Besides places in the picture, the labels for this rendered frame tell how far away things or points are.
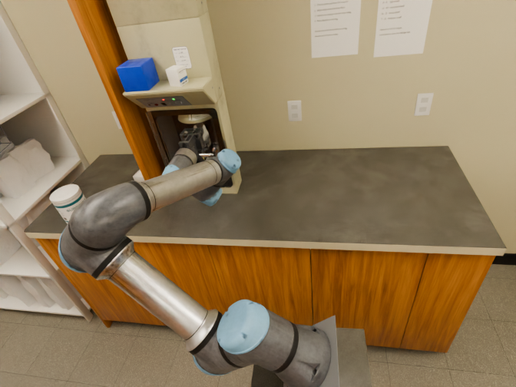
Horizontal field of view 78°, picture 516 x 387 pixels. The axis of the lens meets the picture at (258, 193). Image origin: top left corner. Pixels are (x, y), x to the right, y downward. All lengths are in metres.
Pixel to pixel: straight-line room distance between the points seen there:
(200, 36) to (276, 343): 1.01
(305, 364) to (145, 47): 1.15
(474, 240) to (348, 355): 0.66
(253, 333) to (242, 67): 1.31
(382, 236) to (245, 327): 0.76
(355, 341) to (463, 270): 0.63
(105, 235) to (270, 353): 0.43
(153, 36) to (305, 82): 0.76
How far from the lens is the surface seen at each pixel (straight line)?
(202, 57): 1.28
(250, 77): 1.72
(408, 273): 1.49
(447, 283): 1.57
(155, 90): 1.27
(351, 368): 1.03
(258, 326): 0.73
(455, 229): 1.42
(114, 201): 0.72
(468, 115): 1.91
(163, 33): 1.31
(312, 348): 0.81
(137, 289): 0.81
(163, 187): 0.78
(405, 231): 1.36
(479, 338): 2.31
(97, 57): 1.36
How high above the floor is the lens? 1.88
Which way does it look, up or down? 38 degrees down
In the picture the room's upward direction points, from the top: 9 degrees counter-clockwise
